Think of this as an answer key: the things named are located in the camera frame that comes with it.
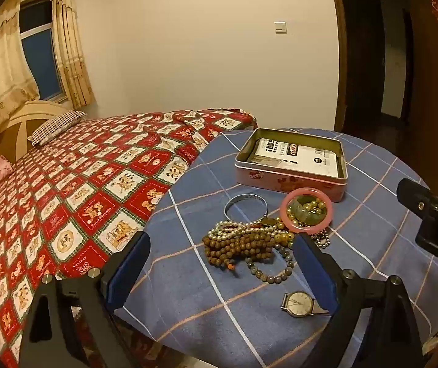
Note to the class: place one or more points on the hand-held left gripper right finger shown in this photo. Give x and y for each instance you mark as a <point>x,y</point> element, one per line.
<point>316,276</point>

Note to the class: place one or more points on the brown wooden door frame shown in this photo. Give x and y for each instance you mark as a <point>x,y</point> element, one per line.
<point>339,46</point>

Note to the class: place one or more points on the striped pillow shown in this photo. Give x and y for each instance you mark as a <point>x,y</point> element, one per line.
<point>56,124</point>

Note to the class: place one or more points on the cream wooden headboard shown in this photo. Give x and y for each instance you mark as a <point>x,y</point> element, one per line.
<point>19,122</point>

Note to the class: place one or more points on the blue plaid cloth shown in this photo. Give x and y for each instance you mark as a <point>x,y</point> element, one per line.
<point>203,314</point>

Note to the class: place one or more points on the silver bangle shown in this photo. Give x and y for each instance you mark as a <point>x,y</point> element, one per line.
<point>242,197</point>

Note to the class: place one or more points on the pink bangle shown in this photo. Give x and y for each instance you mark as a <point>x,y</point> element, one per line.
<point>307,190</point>

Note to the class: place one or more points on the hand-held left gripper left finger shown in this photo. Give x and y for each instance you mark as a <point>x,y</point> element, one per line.
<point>129,272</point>

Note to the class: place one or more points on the wide beige curtain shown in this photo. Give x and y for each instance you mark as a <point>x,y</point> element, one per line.
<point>0,65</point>

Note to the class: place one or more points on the window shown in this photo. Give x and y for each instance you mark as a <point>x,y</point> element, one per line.
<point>42,65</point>

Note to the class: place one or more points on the red printed bedspread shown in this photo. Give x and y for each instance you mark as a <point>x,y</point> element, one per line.
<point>88,184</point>

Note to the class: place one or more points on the pink tin box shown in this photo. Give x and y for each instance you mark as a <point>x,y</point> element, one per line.
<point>291,184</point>

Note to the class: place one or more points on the gold oval pendant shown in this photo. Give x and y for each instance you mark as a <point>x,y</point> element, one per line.
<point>268,222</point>

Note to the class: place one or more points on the printed paper packets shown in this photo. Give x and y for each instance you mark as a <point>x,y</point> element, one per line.
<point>310,161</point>

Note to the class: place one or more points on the white light switch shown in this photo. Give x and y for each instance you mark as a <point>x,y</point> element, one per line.
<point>281,27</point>

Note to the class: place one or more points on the silver wristwatch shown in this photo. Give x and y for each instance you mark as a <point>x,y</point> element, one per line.
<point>298,303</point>

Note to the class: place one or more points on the green jade piece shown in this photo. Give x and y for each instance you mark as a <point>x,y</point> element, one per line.
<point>301,211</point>

